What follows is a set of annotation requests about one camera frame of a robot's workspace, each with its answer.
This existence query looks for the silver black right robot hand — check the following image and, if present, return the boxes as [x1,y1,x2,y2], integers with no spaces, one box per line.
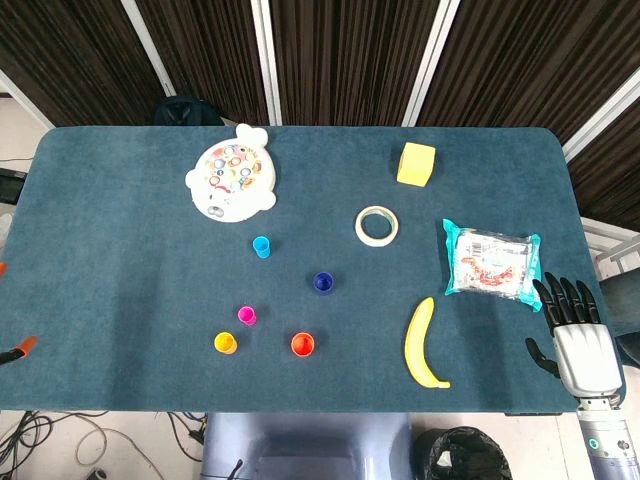
[524,272,625,400]

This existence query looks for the black orange-tipped left robot hand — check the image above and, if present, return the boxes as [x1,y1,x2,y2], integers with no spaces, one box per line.
[0,262,39,367]

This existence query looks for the dark teal chair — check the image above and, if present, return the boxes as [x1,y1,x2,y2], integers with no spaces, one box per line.
[597,267,640,369]

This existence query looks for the white metal rack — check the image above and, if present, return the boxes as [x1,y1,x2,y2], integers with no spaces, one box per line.
[579,217,640,275]

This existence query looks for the teal snack packet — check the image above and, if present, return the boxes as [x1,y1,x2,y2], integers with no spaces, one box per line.
[442,217,544,314]

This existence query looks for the blue felt table cover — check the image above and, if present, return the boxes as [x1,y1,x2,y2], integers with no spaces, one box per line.
[0,125,629,416]

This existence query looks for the black trash bag bin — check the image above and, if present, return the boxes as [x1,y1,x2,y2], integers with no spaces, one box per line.
[412,425,514,480]

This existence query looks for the black box device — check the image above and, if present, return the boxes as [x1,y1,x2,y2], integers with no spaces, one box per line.
[0,167,27,205]

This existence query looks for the yellow banana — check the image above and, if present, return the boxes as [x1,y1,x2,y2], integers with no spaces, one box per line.
[403,296,452,390]

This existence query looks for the dark brown slatted partition panel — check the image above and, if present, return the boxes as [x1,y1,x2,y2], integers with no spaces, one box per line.
[267,0,444,127]
[567,97,640,232]
[0,0,169,129]
[417,0,640,146]
[134,0,271,126]

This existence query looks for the beige masking tape roll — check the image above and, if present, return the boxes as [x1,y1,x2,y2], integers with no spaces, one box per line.
[354,205,400,247]

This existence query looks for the yellow sponge block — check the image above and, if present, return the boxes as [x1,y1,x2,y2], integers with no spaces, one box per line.
[396,141,437,189]

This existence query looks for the white fishing game toy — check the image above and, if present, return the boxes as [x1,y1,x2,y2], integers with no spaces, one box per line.
[184,123,278,224]

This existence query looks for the orange plastic cup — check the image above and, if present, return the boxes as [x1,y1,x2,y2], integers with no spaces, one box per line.
[290,331,316,358]

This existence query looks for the black backpack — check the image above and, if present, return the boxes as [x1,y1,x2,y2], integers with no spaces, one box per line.
[152,95,226,128]

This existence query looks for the blue-grey robot torso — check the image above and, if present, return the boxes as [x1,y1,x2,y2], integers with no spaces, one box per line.
[201,412,415,480]

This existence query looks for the black tangled floor cables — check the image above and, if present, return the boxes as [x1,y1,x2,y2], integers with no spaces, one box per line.
[0,410,109,469]

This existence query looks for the white floor cable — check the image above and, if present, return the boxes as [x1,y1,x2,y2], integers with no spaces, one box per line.
[74,427,166,480]

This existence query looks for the black floor cables with plug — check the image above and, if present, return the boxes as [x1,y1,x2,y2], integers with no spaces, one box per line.
[167,411,209,464]

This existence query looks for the white partition frame post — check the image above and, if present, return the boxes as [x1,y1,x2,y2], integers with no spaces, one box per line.
[0,68,55,129]
[119,0,177,97]
[562,77,640,162]
[249,0,284,126]
[402,0,462,127]

